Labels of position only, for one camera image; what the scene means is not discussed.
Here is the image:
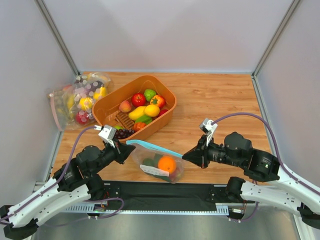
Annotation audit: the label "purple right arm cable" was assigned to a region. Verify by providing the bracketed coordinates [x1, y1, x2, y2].
[212, 112, 320, 223]

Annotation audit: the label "polka dot plastic bag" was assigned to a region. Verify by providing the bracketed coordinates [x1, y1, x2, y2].
[73, 72, 111, 113]

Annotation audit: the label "red fake fruit in basket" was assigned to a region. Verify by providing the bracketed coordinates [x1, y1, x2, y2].
[157, 109, 168, 117]

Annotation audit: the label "green fake pepper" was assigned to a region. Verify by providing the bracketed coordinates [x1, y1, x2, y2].
[143, 89, 157, 102]

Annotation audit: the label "red fake apple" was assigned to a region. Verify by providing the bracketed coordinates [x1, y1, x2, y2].
[131, 93, 146, 108]

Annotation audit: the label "brown fake waffle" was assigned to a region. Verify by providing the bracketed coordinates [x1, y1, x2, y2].
[115, 111, 135, 130]

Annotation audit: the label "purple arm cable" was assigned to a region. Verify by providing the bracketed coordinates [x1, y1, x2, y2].
[0, 126, 126, 227]
[212, 112, 320, 223]

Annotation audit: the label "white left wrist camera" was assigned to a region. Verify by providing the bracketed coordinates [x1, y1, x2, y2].
[98, 125, 116, 148]

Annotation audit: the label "pink zip top bag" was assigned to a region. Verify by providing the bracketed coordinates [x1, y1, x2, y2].
[47, 83, 96, 132]

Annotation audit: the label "orange plastic basket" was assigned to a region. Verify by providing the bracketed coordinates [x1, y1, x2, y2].
[91, 75, 178, 150]

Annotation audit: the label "green fake mango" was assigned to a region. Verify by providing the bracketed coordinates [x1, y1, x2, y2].
[135, 115, 153, 125]

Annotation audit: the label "small orange fake fruit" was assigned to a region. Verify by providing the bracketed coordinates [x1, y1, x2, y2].
[133, 122, 147, 132]

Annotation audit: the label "blue zip top bag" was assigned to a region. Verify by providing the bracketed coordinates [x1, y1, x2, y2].
[126, 139, 184, 184]

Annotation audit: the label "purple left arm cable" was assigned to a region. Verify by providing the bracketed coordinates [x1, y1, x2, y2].
[0, 126, 126, 227]

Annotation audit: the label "black base mat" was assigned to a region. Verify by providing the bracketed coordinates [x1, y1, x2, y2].
[101, 181, 244, 210]

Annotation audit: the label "yellow fake mango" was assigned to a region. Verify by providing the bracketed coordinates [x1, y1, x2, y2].
[128, 106, 146, 121]

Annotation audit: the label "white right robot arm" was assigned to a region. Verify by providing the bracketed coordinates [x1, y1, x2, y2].
[182, 132, 320, 229]

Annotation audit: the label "small green fake fruit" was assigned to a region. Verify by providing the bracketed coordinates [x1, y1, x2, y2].
[115, 125, 123, 130]

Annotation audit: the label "right aluminium frame post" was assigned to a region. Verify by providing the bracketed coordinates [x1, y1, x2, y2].
[251, 0, 302, 79]

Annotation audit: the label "left aluminium frame post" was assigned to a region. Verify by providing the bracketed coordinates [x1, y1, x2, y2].
[34, 0, 80, 76]

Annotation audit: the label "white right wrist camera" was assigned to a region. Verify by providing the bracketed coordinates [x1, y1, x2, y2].
[199, 118, 218, 146]

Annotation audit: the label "grey slotted cable duct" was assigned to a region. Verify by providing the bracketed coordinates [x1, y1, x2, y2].
[62, 203, 245, 216]

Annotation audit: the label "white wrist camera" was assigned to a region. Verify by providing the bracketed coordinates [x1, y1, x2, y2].
[98, 125, 116, 148]
[199, 118, 218, 146]

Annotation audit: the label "orange fake tomato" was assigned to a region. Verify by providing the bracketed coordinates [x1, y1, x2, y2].
[149, 95, 166, 109]

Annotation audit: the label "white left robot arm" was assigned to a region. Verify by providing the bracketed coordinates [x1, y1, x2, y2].
[0, 141, 135, 240]

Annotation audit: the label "yellow fake lemon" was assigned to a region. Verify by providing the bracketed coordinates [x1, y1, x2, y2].
[144, 104, 160, 118]

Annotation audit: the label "fake orange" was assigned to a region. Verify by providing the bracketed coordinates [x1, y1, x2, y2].
[157, 155, 177, 174]

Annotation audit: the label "purple fake grapes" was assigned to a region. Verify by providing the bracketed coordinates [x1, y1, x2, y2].
[114, 128, 135, 140]

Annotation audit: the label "pink fake peach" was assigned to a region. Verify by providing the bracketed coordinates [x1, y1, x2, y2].
[119, 100, 132, 113]

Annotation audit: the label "aluminium frame post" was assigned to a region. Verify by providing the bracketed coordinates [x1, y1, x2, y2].
[34, 0, 80, 76]
[251, 0, 302, 79]

